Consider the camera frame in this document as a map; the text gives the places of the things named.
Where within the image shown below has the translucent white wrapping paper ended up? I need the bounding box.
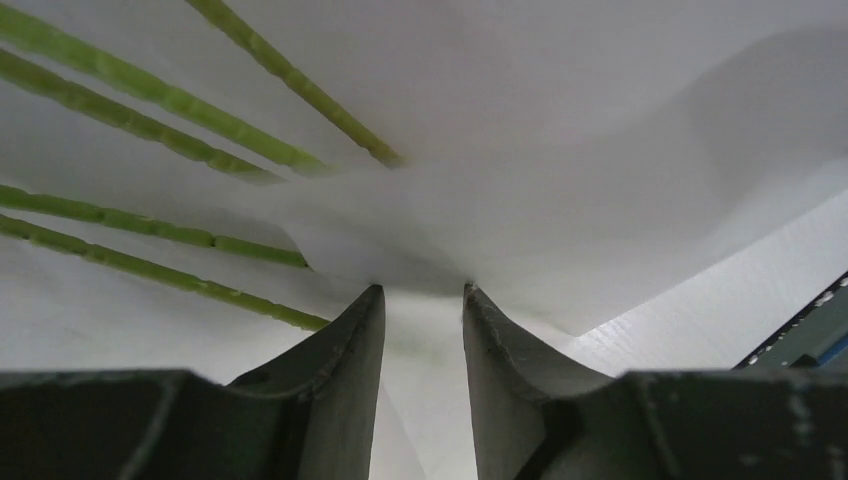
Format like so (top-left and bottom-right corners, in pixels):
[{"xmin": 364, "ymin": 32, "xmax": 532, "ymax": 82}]
[{"xmin": 1, "ymin": 1, "xmax": 847, "ymax": 479}]

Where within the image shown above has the pink fake rose stem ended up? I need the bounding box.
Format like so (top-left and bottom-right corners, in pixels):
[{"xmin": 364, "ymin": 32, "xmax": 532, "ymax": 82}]
[
  {"xmin": 1, "ymin": 185, "xmax": 309, "ymax": 269},
  {"xmin": 1, "ymin": 49, "xmax": 286, "ymax": 184},
  {"xmin": 188, "ymin": 0, "xmax": 405, "ymax": 169},
  {"xmin": 1, "ymin": 4, "xmax": 330, "ymax": 176}
]

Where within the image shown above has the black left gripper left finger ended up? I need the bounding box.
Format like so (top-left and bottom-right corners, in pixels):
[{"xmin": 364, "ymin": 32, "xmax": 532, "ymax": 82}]
[{"xmin": 1, "ymin": 285, "xmax": 386, "ymax": 479}]

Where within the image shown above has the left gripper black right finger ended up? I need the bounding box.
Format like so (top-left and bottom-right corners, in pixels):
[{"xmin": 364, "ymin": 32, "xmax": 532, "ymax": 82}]
[{"xmin": 462, "ymin": 285, "xmax": 847, "ymax": 479}]

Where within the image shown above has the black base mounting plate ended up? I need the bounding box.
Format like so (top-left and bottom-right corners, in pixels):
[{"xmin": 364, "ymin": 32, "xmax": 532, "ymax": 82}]
[{"xmin": 736, "ymin": 274, "xmax": 847, "ymax": 370}]

